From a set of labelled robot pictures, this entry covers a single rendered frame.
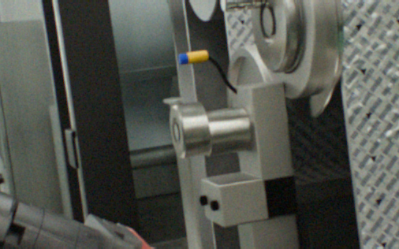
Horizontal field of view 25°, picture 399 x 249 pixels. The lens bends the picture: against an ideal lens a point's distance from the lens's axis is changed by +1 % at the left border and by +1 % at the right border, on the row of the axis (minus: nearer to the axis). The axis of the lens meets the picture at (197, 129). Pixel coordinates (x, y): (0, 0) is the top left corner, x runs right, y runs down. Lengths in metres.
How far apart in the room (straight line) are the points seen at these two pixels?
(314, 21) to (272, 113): 0.09
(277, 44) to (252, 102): 0.05
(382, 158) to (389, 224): 0.04
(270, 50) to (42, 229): 0.22
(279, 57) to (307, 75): 0.03
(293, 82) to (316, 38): 0.05
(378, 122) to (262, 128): 0.09
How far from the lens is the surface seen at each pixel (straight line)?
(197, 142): 0.66
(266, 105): 0.66
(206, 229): 1.02
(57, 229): 0.55
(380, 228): 0.62
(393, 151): 0.62
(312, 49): 0.61
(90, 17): 0.90
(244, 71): 0.79
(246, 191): 0.66
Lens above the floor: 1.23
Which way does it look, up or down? 5 degrees down
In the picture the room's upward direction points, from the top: 7 degrees counter-clockwise
